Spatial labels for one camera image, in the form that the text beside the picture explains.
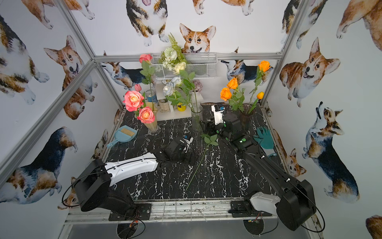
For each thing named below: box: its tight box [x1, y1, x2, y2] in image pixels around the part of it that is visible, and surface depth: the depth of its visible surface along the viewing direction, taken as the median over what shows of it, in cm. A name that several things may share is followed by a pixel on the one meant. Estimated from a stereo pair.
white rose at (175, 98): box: [163, 83, 197, 120], surface depth 83 cm
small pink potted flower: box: [192, 79, 203, 93], surface depth 100 cm
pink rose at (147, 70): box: [139, 53, 156, 110], surface depth 86 cm
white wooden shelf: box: [155, 82, 204, 121], surface depth 95 cm
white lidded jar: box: [161, 79, 173, 85], surface depth 94 cm
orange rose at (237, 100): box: [219, 87, 245, 112], surface depth 85 cm
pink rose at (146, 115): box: [136, 106, 156, 124], surface depth 69 cm
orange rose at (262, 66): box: [247, 60, 273, 106], surface depth 87 cm
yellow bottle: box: [177, 102, 187, 113], surface depth 116 cm
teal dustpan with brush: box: [106, 124, 138, 149], surface depth 105 cm
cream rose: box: [173, 61, 198, 120], surface depth 85 cm
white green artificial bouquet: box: [158, 32, 190, 71], surface depth 81 cm
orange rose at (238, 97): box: [226, 77, 246, 112], surface depth 87 cm
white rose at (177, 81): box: [172, 76, 198, 120], surface depth 87 cm
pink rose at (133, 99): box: [122, 90, 145, 113], surface depth 62 cm
